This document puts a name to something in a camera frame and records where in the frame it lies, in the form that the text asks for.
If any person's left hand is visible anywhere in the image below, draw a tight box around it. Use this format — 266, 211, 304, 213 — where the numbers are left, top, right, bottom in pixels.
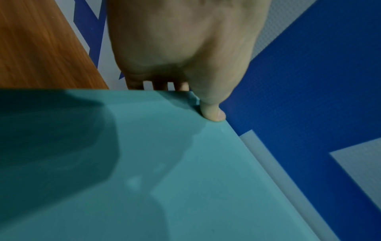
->
105, 0, 272, 123

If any blue banner with white print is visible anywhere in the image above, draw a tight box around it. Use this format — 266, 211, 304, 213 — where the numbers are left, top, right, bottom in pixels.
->
55, 0, 381, 241

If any green plastic storage bin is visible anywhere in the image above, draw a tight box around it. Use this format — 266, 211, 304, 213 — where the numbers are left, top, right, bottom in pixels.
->
0, 88, 321, 241

